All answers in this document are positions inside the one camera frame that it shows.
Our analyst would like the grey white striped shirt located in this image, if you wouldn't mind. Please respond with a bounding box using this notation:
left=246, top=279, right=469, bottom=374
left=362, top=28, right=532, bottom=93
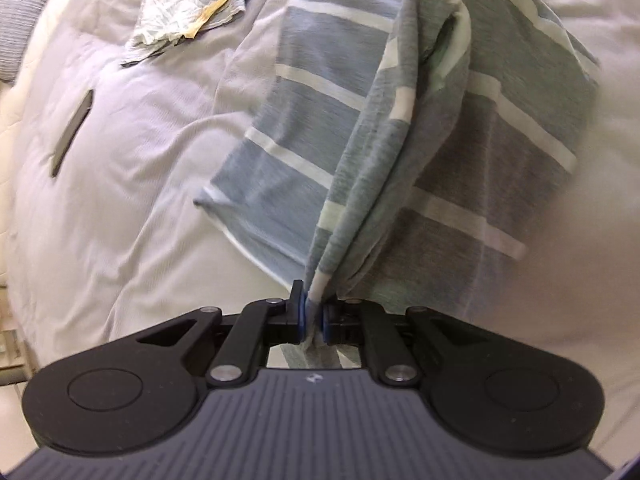
left=196, top=0, right=598, bottom=367

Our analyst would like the white bed duvet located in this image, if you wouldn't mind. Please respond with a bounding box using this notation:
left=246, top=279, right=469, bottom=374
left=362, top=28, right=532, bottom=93
left=1, top=0, right=639, bottom=464

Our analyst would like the white patterned folded garment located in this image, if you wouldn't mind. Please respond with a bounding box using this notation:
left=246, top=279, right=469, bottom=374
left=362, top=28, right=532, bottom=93
left=120, top=0, right=250, bottom=68

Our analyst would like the grey striped pillow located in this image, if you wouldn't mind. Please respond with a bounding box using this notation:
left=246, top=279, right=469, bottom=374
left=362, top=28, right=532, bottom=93
left=1, top=0, right=48, bottom=86

